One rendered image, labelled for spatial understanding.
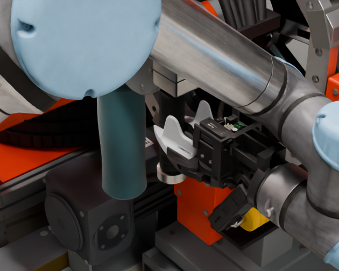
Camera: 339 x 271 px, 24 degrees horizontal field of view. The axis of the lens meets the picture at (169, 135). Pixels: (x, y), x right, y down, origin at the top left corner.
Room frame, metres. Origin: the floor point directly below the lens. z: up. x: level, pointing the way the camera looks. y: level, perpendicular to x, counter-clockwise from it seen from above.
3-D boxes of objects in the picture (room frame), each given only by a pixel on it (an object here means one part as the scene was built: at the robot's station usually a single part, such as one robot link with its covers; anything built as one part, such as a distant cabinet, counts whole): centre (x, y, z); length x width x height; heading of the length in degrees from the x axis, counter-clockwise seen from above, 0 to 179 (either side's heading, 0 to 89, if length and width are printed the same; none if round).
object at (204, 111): (0.90, -0.05, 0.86); 0.09 x 0.03 x 0.06; 31
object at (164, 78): (0.93, -0.03, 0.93); 0.09 x 0.05 x 0.05; 130
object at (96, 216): (1.41, 0.07, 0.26); 0.42 x 0.18 x 0.35; 130
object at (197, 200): (1.21, -0.11, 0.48); 0.16 x 0.12 x 0.17; 130
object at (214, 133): (0.80, -0.09, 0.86); 0.12 x 0.08 x 0.09; 39
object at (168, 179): (0.91, 0.00, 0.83); 0.04 x 0.04 x 0.16
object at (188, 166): (0.83, -0.03, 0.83); 0.09 x 0.05 x 0.02; 48
